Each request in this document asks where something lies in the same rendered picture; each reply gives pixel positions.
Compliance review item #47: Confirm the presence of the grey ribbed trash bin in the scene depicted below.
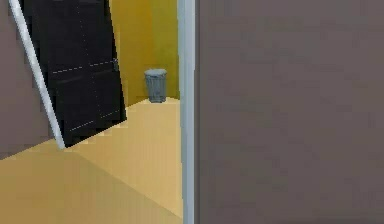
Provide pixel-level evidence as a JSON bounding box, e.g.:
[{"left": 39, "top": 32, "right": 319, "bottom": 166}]
[{"left": 143, "top": 68, "right": 168, "bottom": 104}]

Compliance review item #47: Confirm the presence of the black room door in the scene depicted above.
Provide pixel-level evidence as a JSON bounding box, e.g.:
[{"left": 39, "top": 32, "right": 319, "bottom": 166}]
[{"left": 19, "top": 0, "right": 128, "bottom": 149}]

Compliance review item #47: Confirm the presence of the white door frame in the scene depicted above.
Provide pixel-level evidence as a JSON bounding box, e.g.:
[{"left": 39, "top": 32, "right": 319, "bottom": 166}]
[{"left": 8, "top": 0, "right": 197, "bottom": 224}]

